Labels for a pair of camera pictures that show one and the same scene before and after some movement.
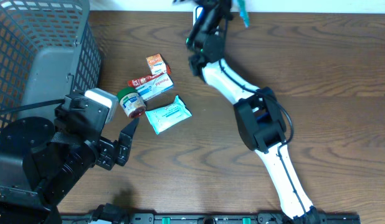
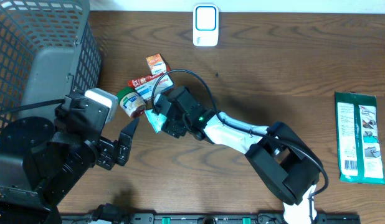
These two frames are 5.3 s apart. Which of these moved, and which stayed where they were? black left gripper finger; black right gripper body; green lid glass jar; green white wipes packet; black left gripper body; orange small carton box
Moved: green white wipes packet; black right gripper body
Stayed: black left gripper body; orange small carton box; green lid glass jar; black left gripper finger
